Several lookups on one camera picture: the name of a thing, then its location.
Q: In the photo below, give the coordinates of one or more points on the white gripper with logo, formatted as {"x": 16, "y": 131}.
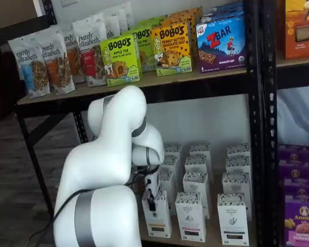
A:
{"x": 152, "y": 182}

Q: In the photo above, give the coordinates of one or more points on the white box yellow-orange strip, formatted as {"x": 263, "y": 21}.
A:
{"x": 171, "y": 164}
{"x": 168, "y": 182}
{"x": 173, "y": 150}
{"x": 161, "y": 221}

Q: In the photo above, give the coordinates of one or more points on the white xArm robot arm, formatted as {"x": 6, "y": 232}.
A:
{"x": 105, "y": 154}

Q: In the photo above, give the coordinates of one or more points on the white box pink strip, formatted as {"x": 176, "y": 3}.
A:
{"x": 195, "y": 164}
{"x": 190, "y": 218}
{"x": 195, "y": 182}
{"x": 199, "y": 150}

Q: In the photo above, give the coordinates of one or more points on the white box teal strip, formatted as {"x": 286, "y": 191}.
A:
{"x": 235, "y": 184}
{"x": 237, "y": 164}
{"x": 233, "y": 221}
{"x": 238, "y": 150}

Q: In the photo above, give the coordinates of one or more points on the green Bobo's apple pie box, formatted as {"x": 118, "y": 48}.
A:
{"x": 152, "y": 21}
{"x": 146, "y": 51}
{"x": 121, "y": 61}

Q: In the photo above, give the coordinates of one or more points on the purple Annie's box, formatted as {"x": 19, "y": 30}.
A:
{"x": 302, "y": 223}
{"x": 294, "y": 171}
{"x": 302, "y": 189}
{"x": 293, "y": 154}

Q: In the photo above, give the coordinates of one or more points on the yellow Bobo's peanut butter box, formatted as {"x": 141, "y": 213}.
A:
{"x": 180, "y": 19}
{"x": 193, "y": 13}
{"x": 170, "y": 49}

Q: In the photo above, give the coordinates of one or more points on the blue Z Bar box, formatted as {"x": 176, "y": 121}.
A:
{"x": 221, "y": 16}
{"x": 226, "y": 7}
{"x": 221, "y": 46}

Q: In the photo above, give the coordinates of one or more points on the orange snack box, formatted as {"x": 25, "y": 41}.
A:
{"x": 301, "y": 31}

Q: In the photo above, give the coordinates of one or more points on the black metal shelving unit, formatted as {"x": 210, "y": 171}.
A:
{"x": 269, "y": 77}
{"x": 253, "y": 128}

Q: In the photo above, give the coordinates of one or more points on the orange purely elizabeth granola bag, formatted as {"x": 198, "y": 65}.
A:
{"x": 74, "y": 59}
{"x": 59, "y": 67}

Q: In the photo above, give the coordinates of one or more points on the white plastic sheet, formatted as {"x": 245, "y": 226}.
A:
{"x": 298, "y": 115}

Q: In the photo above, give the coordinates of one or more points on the blue purely elizabeth granola bag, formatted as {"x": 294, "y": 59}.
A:
{"x": 31, "y": 69}

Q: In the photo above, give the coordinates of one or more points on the white purely elizabeth granola bag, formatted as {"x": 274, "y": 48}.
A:
{"x": 112, "y": 23}
{"x": 125, "y": 18}

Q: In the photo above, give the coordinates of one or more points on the dark furniture piece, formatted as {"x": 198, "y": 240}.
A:
{"x": 2, "y": 90}

